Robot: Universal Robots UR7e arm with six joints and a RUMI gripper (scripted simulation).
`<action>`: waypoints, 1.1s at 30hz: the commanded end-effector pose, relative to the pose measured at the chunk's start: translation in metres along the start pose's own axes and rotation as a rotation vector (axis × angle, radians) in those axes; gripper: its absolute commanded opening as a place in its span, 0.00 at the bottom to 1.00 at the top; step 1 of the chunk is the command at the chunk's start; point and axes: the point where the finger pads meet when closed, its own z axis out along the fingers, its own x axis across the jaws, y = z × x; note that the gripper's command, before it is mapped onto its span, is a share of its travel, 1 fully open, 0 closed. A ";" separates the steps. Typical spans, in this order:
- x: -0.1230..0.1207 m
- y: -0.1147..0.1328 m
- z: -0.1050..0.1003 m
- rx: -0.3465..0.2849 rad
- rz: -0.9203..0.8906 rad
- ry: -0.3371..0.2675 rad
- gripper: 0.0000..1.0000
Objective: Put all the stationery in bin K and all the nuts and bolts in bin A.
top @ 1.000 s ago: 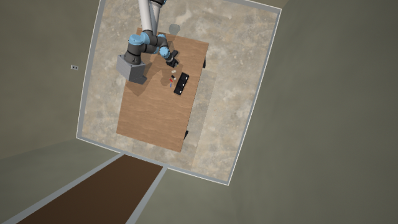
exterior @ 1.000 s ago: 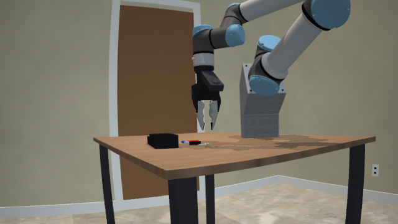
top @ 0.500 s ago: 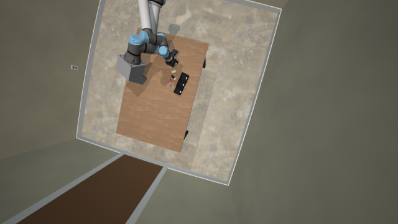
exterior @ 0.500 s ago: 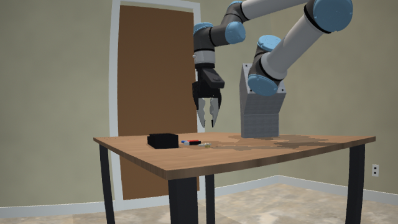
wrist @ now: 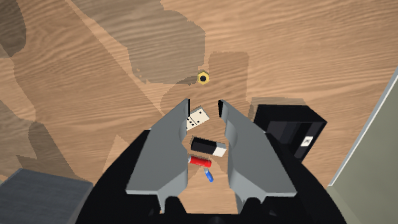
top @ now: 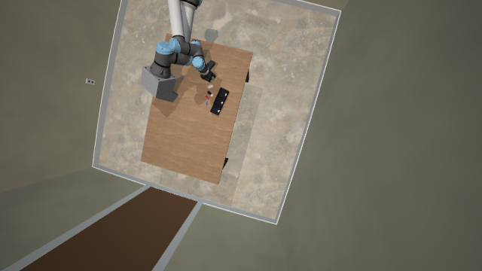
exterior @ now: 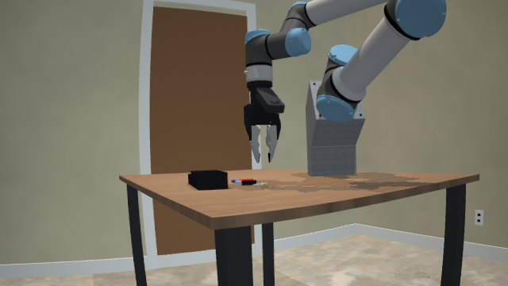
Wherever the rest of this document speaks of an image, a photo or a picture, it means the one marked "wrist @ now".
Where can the blue battery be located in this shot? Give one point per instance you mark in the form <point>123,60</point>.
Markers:
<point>208,175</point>

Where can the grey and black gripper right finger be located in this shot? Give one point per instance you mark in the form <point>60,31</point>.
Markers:
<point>260,166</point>

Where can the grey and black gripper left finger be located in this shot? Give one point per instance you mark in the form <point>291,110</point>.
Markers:
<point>153,167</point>

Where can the black rack of bins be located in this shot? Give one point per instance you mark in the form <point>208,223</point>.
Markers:
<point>279,120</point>

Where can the white domino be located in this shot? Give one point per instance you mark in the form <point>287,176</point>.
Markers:
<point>197,117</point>

